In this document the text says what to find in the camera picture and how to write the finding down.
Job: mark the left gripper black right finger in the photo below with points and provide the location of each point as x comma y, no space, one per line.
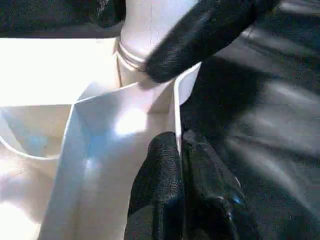
207,190

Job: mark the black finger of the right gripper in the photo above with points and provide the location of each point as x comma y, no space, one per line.
195,42
110,12

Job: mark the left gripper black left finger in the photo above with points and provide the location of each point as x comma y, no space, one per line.
160,180

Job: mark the white plastic table leg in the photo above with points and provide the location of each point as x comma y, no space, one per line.
140,37

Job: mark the white plastic table top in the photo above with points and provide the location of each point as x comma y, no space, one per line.
50,75

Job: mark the black mat cloth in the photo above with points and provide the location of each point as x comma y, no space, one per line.
275,125

